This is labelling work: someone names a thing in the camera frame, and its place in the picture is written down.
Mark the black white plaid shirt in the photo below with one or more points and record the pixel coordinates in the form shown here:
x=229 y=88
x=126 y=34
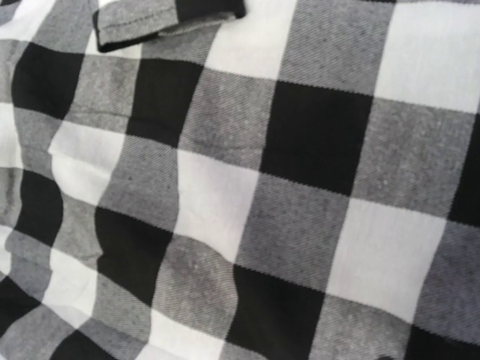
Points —
x=239 y=179

